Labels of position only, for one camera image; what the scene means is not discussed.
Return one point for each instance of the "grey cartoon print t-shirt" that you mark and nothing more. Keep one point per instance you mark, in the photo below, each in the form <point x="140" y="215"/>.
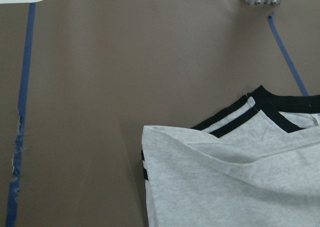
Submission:
<point x="255" y="163"/>

